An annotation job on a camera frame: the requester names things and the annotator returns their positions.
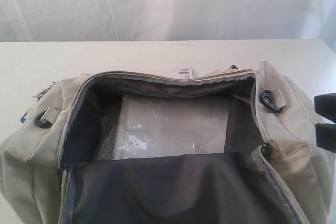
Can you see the clear plastic packet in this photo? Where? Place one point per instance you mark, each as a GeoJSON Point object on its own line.
{"type": "Point", "coordinates": [147, 127]}

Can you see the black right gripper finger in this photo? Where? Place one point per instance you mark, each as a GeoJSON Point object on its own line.
{"type": "Point", "coordinates": [325, 104]}
{"type": "Point", "coordinates": [326, 136]}

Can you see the beige duffel bag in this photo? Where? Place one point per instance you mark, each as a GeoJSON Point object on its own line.
{"type": "Point", "coordinates": [270, 171]}

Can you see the white paper hang tag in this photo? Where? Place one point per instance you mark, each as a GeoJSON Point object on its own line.
{"type": "Point", "coordinates": [184, 73]}

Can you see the white backdrop curtain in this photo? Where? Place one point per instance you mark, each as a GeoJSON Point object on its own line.
{"type": "Point", "coordinates": [127, 20]}

